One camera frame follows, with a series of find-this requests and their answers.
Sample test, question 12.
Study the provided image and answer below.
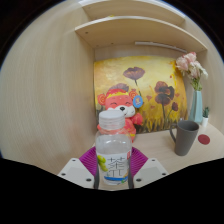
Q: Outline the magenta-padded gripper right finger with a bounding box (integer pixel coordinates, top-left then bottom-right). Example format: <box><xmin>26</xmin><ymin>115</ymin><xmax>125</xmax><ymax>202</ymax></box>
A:
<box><xmin>128</xmin><ymin>146</ymin><xmax>170</xmax><ymax>190</ymax></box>

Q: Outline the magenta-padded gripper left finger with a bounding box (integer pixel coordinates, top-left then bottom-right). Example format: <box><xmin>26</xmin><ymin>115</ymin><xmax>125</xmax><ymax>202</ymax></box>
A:
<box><xmin>57</xmin><ymin>146</ymin><xmax>100</xmax><ymax>190</ymax></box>

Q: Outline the clear plastic drink bottle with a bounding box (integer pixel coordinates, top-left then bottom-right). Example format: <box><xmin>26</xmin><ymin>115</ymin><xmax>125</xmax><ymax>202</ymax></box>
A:
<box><xmin>94</xmin><ymin>109</ymin><xmax>133</xmax><ymax>186</ymax></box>

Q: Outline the grey mug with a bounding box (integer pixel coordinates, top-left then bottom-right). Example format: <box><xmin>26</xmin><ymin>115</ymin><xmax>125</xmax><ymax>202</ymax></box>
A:
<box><xmin>169</xmin><ymin>119</ymin><xmax>200</xmax><ymax>157</ymax></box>

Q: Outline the flat round red coaster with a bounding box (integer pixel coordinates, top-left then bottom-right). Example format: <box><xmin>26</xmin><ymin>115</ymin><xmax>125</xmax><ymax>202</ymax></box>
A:
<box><xmin>197</xmin><ymin>133</ymin><xmax>211</xmax><ymax>146</ymax></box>

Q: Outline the red plush toy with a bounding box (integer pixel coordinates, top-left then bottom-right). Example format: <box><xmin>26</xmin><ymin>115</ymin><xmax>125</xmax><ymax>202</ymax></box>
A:
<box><xmin>96</xmin><ymin>83</ymin><xmax>145</xmax><ymax>143</ymax></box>

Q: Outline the spiky succulent in white pot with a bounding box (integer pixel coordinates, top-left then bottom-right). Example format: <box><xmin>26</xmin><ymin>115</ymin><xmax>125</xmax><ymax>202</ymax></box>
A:
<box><xmin>201</xmin><ymin>106</ymin><xmax>211</xmax><ymax>128</ymax></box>

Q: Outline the pale teal vase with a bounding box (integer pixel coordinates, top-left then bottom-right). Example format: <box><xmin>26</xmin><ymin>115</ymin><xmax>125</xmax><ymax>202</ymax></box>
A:
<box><xmin>188</xmin><ymin>89</ymin><xmax>204</xmax><ymax>125</ymax></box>

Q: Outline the yellow poppy flower painting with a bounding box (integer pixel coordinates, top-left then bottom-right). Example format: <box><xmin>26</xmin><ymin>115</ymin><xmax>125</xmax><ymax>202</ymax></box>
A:
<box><xmin>93</xmin><ymin>55</ymin><xmax>188</xmax><ymax>134</ymax></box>

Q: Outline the pink and white flower bouquet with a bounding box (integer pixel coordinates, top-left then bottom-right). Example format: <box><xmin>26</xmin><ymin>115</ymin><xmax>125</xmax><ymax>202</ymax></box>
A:
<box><xmin>175</xmin><ymin>51</ymin><xmax>209</xmax><ymax>92</ymax></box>

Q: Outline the white light bar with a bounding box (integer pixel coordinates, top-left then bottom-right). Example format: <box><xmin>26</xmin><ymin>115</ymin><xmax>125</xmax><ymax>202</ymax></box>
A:
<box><xmin>134</xmin><ymin>40</ymin><xmax>188</xmax><ymax>54</ymax></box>

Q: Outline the light wooden shelf unit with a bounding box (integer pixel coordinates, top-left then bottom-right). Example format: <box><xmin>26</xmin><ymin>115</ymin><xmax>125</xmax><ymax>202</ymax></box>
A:
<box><xmin>74</xmin><ymin>0</ymin><xmax>208</xmax><ymax>54</ymax></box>

